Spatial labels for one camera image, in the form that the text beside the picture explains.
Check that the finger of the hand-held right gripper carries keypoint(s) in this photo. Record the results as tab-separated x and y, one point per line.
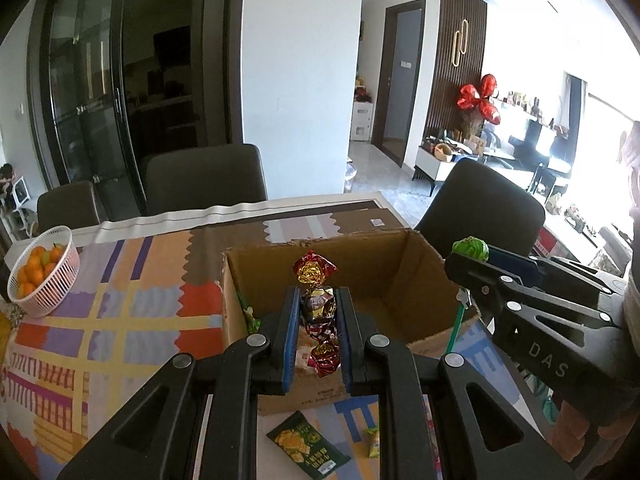
510	266
475	280

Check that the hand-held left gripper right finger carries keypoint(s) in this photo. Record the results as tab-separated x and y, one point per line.
345	340

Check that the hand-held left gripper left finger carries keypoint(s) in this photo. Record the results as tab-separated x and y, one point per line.
287	340

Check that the green lollipop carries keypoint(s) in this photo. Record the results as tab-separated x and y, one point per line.
248	316
470	249

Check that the red foil candy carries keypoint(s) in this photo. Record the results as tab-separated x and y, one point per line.
315	272

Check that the brown cardboard box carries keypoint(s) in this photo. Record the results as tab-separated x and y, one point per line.
390	270

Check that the person's right hand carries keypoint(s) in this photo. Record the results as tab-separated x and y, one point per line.
575	422

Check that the black dining chair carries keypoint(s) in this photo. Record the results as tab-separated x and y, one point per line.
205	180
480	210
65	205

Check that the dark green snack packet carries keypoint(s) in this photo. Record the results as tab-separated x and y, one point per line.
305	442

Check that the yellow green wrapped candy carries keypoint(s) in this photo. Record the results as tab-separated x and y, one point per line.
372	442

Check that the white media cabinet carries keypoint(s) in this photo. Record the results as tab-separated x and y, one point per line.
425	162

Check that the red heart balloon bunch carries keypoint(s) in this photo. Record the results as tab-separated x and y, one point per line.
470	96

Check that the white storage shelf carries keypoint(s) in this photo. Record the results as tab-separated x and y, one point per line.
361	120

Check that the dark hallway door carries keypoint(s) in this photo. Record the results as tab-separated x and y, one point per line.
400	85

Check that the white basket of oranges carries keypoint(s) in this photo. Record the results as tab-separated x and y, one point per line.
55	285

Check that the pile of oranges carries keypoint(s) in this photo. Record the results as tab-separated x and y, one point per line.
35	265

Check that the dark glass sliding door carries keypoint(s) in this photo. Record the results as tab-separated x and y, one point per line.
85	110

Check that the dark slatted wall panel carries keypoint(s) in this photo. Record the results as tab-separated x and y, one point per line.
445	60

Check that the gold wall lamp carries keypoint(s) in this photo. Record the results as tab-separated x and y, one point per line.
454	45

